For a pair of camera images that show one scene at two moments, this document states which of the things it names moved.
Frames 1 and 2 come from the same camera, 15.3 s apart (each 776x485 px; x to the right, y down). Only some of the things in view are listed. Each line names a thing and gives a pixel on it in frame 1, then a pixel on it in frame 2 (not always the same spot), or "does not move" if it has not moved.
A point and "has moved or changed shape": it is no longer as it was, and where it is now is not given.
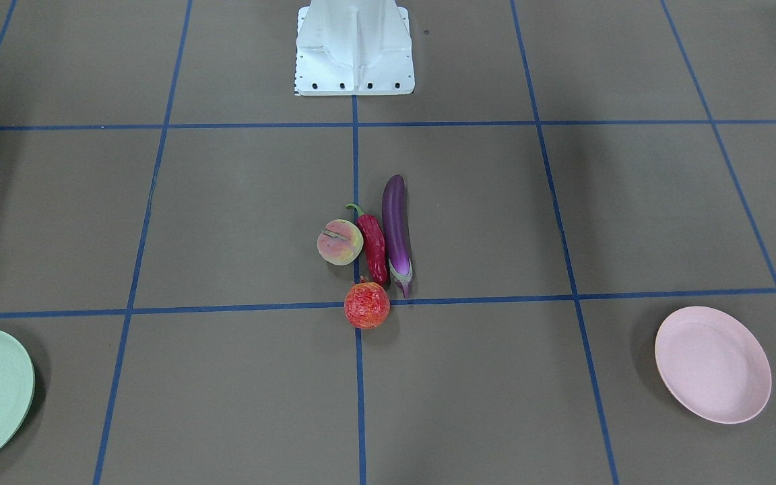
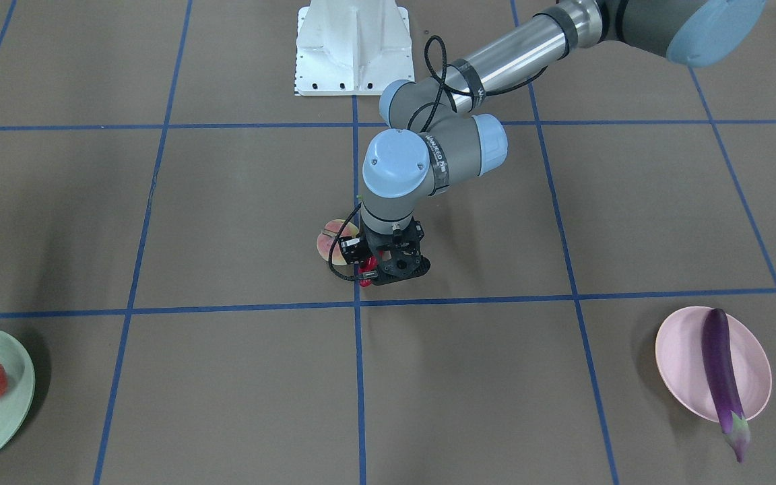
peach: [339, 242] does not move
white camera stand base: [353, 48] does not move
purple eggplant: [395, 218] has moved or changed shape
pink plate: [713, 364] does not move
